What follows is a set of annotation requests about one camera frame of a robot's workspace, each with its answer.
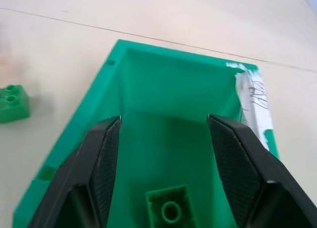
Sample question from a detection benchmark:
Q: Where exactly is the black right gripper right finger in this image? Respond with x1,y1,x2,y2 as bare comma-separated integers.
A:
207,114,317,228

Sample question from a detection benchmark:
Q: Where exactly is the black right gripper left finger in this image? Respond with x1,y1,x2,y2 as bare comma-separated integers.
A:
28,115,122,228

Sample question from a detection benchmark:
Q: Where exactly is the green toy building block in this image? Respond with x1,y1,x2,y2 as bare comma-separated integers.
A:
145,184,191,228
0,84,31,124

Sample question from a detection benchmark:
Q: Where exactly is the teal plastic bin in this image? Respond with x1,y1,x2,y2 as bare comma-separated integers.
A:
12,39,280,228

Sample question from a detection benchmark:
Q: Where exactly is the white scribbled tape label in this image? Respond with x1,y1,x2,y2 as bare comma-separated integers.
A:
225,61,274,149

